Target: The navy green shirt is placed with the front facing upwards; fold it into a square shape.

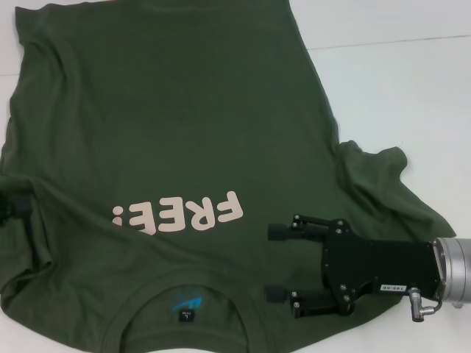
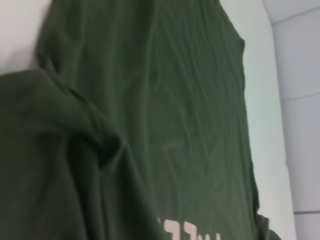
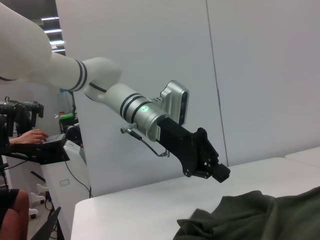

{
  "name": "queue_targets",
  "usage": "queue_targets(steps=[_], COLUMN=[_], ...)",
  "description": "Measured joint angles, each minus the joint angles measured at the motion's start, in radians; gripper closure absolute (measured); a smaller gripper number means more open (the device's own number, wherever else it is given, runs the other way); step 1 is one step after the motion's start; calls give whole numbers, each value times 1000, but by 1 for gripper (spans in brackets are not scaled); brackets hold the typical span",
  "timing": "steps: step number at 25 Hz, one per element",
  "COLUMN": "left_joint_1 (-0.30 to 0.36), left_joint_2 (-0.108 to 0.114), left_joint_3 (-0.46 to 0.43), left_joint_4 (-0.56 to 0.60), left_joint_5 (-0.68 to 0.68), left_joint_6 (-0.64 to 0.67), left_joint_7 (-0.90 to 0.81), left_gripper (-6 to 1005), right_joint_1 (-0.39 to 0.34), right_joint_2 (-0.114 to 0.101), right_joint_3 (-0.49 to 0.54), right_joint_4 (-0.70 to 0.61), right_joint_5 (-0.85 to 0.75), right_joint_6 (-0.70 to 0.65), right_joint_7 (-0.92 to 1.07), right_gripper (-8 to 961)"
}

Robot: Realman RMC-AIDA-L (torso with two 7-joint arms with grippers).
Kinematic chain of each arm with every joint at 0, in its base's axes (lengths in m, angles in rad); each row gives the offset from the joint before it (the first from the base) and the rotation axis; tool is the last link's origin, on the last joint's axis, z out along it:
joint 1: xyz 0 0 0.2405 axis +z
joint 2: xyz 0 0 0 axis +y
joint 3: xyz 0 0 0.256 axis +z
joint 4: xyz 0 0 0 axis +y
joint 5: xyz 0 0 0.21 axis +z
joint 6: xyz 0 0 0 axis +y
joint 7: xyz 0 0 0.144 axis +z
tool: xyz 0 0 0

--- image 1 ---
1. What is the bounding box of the dark green FREE t-shirt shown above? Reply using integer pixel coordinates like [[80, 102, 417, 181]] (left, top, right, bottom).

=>
[[0, 0, 457, 353]]

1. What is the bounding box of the silver right wrist cable connector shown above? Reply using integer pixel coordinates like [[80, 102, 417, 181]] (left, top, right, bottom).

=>
[[406, 288, 442, 324]]

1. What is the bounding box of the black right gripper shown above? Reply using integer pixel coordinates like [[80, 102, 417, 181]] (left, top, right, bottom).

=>
[[265, 213, 445, 319]]

